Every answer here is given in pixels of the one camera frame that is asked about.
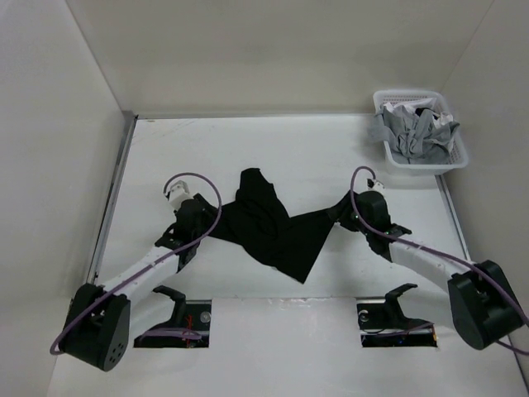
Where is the black tank top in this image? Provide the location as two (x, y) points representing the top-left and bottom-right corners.
(210, 168), (351, 284)

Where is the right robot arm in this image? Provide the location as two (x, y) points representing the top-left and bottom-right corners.
(326, 190), (528, 350)

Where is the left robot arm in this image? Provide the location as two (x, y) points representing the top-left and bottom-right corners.
(50, 194), (222, 371)

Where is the grey tank top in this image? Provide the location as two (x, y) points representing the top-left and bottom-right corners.
(368, 108), (460, 165)

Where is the white tank top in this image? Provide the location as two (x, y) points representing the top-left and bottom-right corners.
(381, 97), (454, 128)

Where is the white plastic basket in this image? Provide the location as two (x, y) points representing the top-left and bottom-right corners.
(373, 89), (469, 176)

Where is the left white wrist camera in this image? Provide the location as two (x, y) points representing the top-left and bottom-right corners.
(164, 180), (193, 211)

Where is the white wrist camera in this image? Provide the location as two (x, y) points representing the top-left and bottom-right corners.
(164, 180), (193, 211)
(366, 178), (385, 194)

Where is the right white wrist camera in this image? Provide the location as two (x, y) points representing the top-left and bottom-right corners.
(366, 178), (385, 194)

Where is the left metal table rail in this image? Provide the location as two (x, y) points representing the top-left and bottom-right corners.
(83, 111), (138, 283)

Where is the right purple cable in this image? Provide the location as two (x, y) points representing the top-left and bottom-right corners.
(350, 166), (529, 356)

